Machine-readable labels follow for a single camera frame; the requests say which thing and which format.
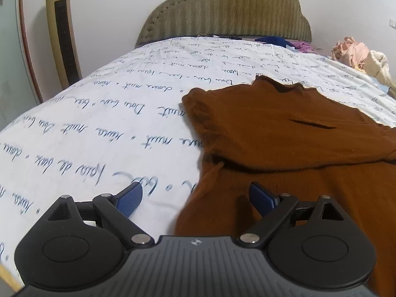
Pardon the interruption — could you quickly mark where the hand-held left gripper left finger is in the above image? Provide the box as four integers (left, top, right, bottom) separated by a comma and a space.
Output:
46, 182, 155, 248

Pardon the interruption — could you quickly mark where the dark blue cloth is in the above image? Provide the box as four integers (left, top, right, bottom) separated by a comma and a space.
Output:
254, 36, 292, 48

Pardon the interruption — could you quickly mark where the gold tower fan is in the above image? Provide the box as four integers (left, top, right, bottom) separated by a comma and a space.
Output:
45, 0, 83, 90

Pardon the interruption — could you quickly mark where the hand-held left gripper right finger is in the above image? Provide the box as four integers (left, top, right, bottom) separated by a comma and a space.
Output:
238, 182, 345, 246

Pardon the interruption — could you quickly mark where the olive upholstered headboard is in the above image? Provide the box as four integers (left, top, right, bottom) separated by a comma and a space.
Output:
135, 0, 312, 49

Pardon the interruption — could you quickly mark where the pink cloth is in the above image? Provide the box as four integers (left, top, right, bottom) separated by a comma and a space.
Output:
330, 36, 371, 69

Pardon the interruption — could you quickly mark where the purple cloth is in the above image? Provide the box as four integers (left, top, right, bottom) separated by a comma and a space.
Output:
286, 39, 323, 54

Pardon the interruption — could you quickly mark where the wooden bed frame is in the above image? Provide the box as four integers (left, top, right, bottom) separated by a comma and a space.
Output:
0, 264, 23, 295

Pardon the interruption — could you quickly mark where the cream cloth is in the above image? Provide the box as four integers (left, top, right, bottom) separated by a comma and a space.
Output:
361, 50, 392, 80

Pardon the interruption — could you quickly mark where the white script-printed bedsheet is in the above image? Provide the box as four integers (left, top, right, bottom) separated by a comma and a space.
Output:
0, 34, 396, 285

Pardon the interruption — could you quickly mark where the brown knit sweater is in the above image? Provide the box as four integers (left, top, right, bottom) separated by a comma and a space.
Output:
175, 75, 396, 297

